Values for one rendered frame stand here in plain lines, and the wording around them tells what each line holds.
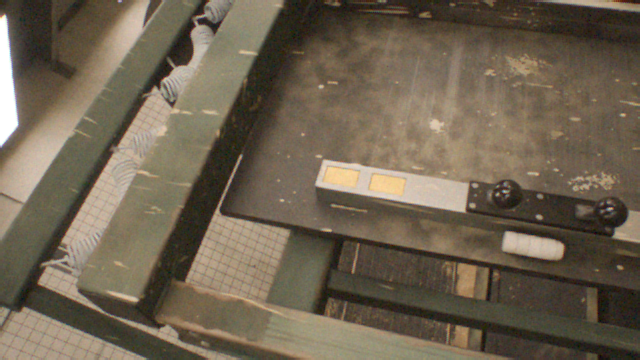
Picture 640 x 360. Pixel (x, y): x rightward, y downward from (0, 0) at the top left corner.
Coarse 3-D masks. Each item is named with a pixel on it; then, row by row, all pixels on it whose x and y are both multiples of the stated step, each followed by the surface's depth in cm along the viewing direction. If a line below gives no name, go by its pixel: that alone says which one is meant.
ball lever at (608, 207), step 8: (600, 200) 55; (608, 200) 55; (616, 200) 54; (576, 208) 65; (584, 208) 65; (592, 208) 65; (600, 208) 55; (608, 208) 54; (616, 208) 54; (624, 208) 54; (576, 216) 65; (584, 216) 65; (592, 216) 62; (600, 216) 55; (608, 216) 54; (616, 216) 54; (624, 216) 54; (600, 224) 56; (608, 224) 54; (616, 224) 54
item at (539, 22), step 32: (320, 0) 102; (352, 0) 100; (384, 0) 98; (416, 0) 96; (448, 0) 94; (480, 0) 92; (512, 0) 90; (544, 0) 88; (576, 0) 87; (608, 0) 88; (576, 32) 91; (608, 32) 89
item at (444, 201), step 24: (360, 168) 75; (336, 192) 74; (360, 192) 73; (408, 192) 72; (432, 192) 71; (456, 192) 71; (432, 216) 72; (456, 216) 70; (480, 216) 69; (576, 240) 67; (600, 240) 65; (624, 240) 64
